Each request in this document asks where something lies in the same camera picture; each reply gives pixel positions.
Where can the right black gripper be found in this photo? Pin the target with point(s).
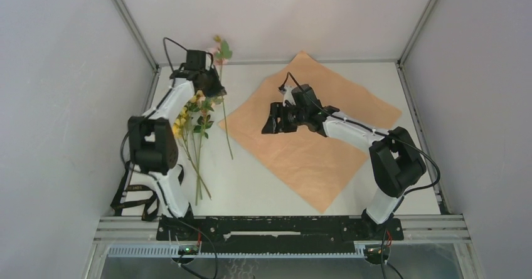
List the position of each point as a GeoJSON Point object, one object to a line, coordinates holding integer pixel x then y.
{"type": "Point", "coordinates": [277, 110]}

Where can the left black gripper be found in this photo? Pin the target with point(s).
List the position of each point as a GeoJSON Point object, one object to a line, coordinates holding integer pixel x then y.
{"type": "Point", "coordinates": [215, 92]}

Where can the pink rose stem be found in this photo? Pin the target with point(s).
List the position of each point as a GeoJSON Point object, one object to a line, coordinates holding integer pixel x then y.
{"type": "Point", "coordinates": [222, 54]}

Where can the yellow flower stem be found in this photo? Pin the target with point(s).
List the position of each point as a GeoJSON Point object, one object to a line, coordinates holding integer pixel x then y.
{"type": "Point", "coordinates": [181, 132]}

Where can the green orange wrapping paper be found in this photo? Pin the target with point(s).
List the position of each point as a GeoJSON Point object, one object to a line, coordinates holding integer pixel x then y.
{"type": "Point", "coordinates": [326, 176]}

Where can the pink white flower stem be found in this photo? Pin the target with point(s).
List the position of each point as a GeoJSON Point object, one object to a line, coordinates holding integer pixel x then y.
{"type": "Point", "coordinates": [200, 110]}

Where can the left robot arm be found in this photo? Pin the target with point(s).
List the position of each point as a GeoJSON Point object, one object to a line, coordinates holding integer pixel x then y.
{"type": "Point", "coordinates": [152, 145]}

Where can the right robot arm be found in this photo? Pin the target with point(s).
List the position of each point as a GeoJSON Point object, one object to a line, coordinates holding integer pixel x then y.
{"type": "Point", "coordinates": [396, 162]}

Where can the black printed ribbon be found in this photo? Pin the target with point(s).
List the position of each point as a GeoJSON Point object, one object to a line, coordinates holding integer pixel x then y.
{"type": "Point", "coordinates": [150, 195]}

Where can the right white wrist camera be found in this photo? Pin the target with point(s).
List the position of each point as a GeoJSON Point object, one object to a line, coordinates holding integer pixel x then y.
{"type": "Point", "coordinates": [288, 99]}

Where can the black mounting rail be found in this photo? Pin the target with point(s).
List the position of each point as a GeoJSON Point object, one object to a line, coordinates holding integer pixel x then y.
{"type": "Point", "coordinates": [301, 234]}

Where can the white cable duct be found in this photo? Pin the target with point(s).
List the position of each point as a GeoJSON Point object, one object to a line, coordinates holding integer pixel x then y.
{"type": "Point", "coordinates": [167, 251]}

